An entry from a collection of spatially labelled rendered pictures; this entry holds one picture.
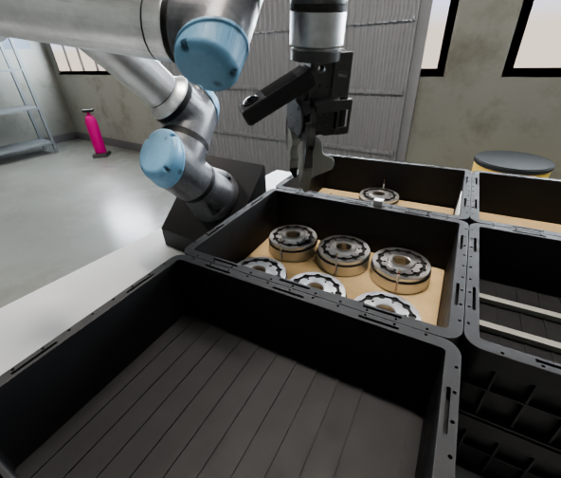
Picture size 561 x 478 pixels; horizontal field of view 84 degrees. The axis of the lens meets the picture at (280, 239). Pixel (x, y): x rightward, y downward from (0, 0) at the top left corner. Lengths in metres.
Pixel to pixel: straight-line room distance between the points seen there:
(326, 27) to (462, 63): 2.19
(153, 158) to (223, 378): 0.49
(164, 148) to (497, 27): 2.25
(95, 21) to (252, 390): 0.47
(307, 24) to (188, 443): 0.52
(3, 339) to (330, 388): 0.70
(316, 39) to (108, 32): 0.25
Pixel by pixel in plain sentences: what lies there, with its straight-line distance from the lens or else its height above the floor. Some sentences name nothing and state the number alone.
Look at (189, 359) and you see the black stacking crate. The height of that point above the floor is 0.83.
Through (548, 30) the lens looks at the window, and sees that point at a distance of 2.60.
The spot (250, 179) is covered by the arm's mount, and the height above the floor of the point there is 0.90.
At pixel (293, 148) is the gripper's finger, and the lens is 0.57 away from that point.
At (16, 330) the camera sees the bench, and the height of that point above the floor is 0.70.
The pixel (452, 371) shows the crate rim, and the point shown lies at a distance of 0.36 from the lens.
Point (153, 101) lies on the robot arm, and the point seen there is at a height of 1.12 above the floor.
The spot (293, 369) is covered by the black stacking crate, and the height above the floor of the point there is 0.83.
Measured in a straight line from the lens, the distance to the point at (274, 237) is 0.66.
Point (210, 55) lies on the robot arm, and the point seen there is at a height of 1.19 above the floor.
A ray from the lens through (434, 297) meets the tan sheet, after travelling 0.60.
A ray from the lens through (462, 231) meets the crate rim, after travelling 0.60.
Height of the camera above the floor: 1.20
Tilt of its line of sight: 31 degrees down
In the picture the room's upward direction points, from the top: 2 degrees counter-clockwise
